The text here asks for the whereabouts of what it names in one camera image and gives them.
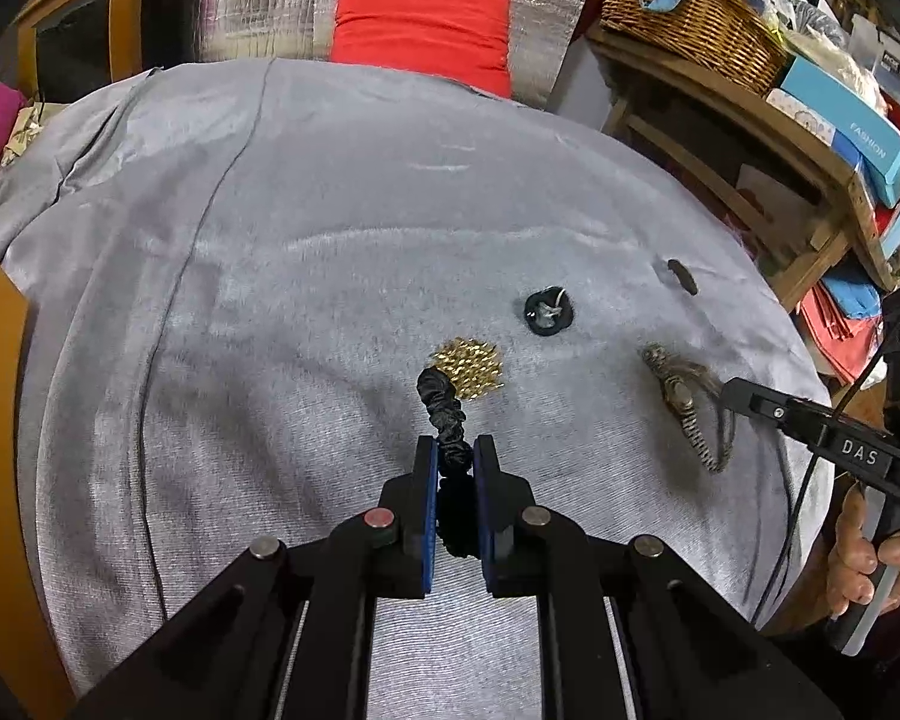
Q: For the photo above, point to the black fabric scrunchie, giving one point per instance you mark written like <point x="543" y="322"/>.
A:
<point x="445" y="427"/>

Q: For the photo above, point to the teal cardboard box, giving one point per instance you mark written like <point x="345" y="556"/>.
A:
<point x="844" y="124"/>

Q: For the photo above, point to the white patterned box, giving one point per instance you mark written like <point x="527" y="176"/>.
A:
<point x="799" y="114"/>

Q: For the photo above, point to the stack of red cloths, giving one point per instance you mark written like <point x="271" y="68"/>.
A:
<point x="832" y="337"/>

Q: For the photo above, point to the small dark hair clip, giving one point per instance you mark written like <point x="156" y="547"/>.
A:
<point x="683" y="276"/>

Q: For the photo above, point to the floral patterned cloth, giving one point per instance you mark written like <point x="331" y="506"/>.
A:
<point x="26" y="131"/>

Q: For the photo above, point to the large wicker basket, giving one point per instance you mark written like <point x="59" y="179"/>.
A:
<point x="694" y="26"/>

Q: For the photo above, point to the wooden side table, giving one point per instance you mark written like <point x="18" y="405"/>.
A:
<point x="727" y="139"/>

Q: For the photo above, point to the grey blanket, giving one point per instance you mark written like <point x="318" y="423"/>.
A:
<point x="270" y="255"/>

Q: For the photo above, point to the silver foil insulation sheet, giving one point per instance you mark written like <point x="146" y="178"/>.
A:
<point x="270" y="0"/>

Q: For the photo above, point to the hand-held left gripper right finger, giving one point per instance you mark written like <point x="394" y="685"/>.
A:
<point x="486" y="510"/>

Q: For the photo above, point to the person's right hand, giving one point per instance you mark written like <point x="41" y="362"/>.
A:
<point x="855" y="555"/>

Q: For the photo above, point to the clear plastic bags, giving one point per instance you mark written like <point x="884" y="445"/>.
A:
<point x="817" y="26"/>

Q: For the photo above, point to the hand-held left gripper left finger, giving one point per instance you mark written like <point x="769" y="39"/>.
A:
<point x="425" y="517"/>

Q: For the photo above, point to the orange wooden board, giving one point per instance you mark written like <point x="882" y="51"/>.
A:
<point x="4" y="465"/>

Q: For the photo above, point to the wooden cabinet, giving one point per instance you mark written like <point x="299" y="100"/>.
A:
<point x="82" y="22"/>

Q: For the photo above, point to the blue folded cloth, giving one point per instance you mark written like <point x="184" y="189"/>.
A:
<point x="853" y="296"/>

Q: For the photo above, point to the metal band wristwatch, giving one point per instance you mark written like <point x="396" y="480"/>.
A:
<point x="676" y="392"/>

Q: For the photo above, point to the red cushion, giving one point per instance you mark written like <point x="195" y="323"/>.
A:
<point x="424" y="34"/>

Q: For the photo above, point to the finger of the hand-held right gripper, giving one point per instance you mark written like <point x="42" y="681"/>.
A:
<point x="776" y="412"/>

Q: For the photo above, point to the gold sequin scrunchie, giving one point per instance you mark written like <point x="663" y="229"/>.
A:
<point x="471" y="369"/>

